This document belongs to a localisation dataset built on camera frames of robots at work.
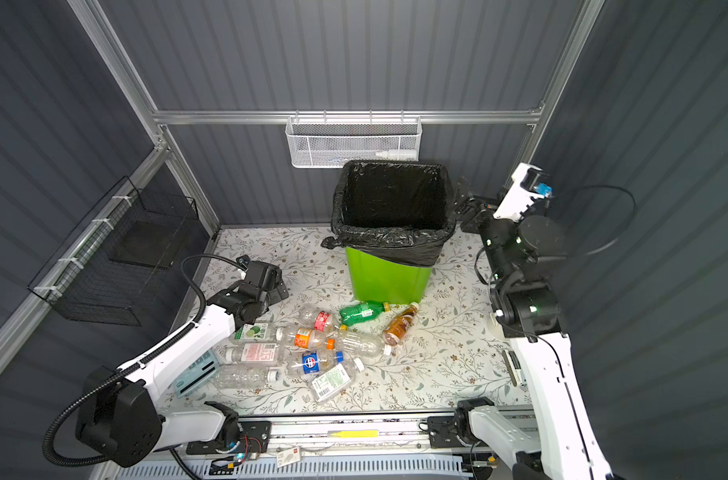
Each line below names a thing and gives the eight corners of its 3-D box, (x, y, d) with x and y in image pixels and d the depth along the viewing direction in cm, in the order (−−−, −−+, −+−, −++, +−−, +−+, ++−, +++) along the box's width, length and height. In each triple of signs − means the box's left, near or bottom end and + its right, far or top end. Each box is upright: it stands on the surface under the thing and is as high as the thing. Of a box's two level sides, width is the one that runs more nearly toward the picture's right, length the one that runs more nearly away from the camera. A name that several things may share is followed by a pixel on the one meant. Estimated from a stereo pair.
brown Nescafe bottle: (382, 341, 90) (382, 335, 87) (405, 305, 98) (407, 298, 95) (394, 349, 89) (395, 342, 85) (417, 312, 97) (419, 304, 93)
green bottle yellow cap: (341, 327, 94) (340, 320, 90) (338, 314, 97) (337, 307, 93) (390, 317, 96) (391, 310, 92) (386, 304, 99) (387, 297, 95)
